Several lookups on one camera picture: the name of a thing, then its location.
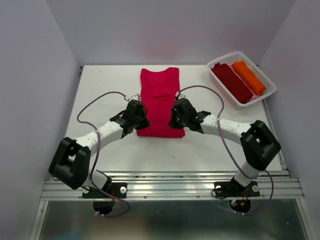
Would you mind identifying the crimson red t shirt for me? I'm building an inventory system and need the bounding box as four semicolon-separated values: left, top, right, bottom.
137;67;185;138

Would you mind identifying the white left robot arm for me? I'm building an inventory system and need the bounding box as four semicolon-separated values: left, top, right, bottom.
48;99;150;197

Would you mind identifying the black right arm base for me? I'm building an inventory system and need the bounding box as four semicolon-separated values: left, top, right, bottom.
210;177;260;200

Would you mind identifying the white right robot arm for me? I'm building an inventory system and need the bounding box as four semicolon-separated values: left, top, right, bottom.
169;98;281;195

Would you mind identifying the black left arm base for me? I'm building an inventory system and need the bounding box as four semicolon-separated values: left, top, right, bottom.
81;170;128;199

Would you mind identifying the dark red rolled shirt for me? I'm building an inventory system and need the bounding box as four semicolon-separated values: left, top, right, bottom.
211;62;253;104

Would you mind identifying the orange rolled shirt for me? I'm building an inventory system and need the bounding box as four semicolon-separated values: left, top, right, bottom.
231;61;266;96

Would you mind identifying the white plastic basket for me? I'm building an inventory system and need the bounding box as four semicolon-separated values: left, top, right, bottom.
206;51;277;110

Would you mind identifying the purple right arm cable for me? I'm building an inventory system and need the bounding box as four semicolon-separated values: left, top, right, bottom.
175;85;274;216

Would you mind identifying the aluminium rail frame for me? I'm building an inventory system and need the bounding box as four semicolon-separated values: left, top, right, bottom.
40;170;305;201

